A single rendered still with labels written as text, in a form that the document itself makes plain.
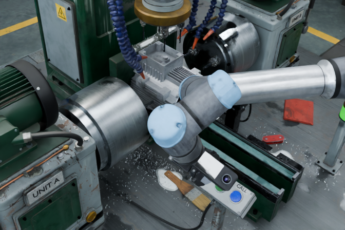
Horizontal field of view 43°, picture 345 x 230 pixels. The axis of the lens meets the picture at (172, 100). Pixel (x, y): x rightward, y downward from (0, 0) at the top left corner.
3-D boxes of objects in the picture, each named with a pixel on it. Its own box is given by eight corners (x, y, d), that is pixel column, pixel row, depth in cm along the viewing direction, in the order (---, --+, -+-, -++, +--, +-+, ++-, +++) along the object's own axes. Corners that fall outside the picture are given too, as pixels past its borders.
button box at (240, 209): (193, 184, 123) (188, 178, 119) (208, 164, 125) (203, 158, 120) (242, 219, 115) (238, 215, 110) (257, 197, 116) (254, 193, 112)
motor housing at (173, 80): (130, 107, 160) (129, 65, 148) (165, 84, 171) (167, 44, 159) (169, 134, 150) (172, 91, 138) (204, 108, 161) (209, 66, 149)
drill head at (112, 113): (21, 169, 136) (5, 110, 120) (110, 114, 157) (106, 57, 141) (71, 216, 124) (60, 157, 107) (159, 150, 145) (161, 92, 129)
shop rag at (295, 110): (285, 97, 188) (285, 95, 187) (313, 102, 186) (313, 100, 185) (283, 119, 176) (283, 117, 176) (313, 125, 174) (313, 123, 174)
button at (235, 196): (228, 198, 114) (227, 197, 113) (235, 189, 115) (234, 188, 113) (237, 205, 113) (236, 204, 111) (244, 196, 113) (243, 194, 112)
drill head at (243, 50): (166, 79, 175) (168, 25, 158) (227, 41, 198) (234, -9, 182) (214, 108, 162) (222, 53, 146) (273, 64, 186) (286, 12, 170)
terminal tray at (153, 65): (137, 69, 153) (137, 52, 148) (158, 57, 159) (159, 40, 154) (162, 83, 147) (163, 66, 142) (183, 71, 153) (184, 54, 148)
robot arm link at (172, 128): (194, 118, 80) (158, 148, 79) (208, 139, 89) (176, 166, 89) (170, 91, 84) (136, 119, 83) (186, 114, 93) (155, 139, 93)
